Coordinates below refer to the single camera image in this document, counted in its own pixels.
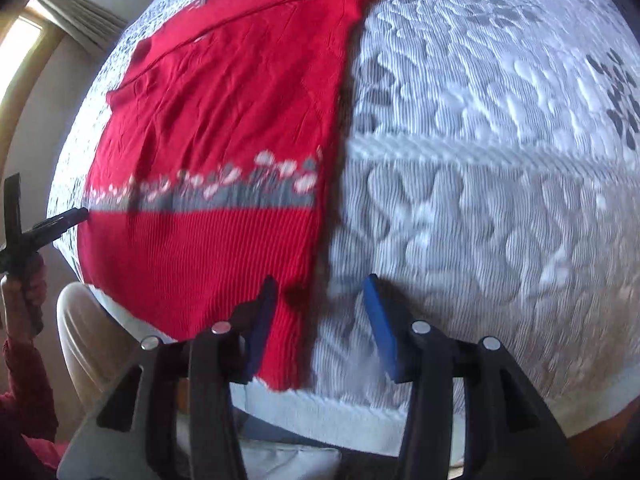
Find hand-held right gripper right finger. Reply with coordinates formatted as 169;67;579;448
361;274;583;480

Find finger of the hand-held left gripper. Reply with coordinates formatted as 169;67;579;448
30;207;92;251

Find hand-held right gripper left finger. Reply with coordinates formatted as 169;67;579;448
56;275;281;480

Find red knit sweater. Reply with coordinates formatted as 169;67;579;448
77;0;398;393

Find person's left hand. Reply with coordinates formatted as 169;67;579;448
0;259;49;345

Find white bed sheet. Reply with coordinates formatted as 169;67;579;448
175;387;453;480

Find person's leg beige pants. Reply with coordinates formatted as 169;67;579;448
56;281;193;413

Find grey quilted bedspread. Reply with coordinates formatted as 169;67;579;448
45;0;640;436

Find beige curtain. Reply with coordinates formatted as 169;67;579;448
36;0;129;55

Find window with wooden frame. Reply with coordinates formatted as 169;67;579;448
0;0;67;173

